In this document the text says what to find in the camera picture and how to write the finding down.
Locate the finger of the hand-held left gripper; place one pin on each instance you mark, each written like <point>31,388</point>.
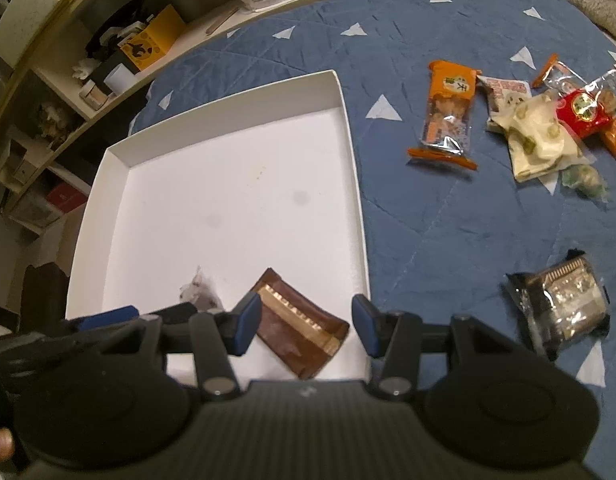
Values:
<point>110,317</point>
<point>175,312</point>

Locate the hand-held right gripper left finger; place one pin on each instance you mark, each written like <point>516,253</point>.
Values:
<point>248,322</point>

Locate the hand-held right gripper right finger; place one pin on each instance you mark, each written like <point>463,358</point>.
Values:
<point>366,322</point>

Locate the brown snack packet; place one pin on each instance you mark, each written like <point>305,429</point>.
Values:
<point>298,330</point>

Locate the white cardboard box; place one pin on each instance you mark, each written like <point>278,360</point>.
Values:
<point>228,185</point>

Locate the dark clear-window snack packet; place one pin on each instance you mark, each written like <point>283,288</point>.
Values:
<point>562,300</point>

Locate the orange clear snack packet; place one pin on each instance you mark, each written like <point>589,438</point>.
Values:
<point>447,110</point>

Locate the red snack packet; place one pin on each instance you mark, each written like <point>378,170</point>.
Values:
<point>585,110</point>

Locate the small grey wrapped candy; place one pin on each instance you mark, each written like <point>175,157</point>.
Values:
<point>200,292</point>

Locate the black chair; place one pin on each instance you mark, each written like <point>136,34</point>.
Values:
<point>45,290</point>

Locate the blue quilt with white triangles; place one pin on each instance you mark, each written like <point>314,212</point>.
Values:
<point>437,220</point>

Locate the red storage box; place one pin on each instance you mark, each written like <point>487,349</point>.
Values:
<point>65,199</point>

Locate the clear storage bin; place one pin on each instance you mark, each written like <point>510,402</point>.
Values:
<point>35,215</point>

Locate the pale figurine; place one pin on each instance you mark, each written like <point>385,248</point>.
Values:
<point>49,117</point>

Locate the small clear jar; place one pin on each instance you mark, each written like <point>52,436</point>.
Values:
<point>91,94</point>

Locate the white cylinder cup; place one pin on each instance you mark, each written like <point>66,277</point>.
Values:
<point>119,79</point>

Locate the cream green-print snack packet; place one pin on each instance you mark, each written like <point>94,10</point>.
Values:
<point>537,145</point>

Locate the white crumpled tissue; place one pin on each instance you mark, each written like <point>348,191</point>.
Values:
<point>83,69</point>

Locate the black box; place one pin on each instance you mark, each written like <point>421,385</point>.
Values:
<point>102,67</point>

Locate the green wrapped candy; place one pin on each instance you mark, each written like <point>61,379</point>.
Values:
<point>585,177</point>

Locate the white pink-print snack packet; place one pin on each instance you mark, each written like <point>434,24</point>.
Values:
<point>505,92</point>

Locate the yellow cardboard box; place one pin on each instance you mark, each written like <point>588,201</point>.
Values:
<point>155,35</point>

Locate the cream wooden shelf unit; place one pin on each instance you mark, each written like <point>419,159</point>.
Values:
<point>198,35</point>

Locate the black round bag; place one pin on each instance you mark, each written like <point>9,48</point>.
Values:
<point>113,20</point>

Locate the wooden stick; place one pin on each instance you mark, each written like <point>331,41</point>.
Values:
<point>221,19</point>

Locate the clear orange-edged snack packet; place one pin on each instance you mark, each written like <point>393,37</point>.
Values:
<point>562,77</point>

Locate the large white box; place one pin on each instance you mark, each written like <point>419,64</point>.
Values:
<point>33,5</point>

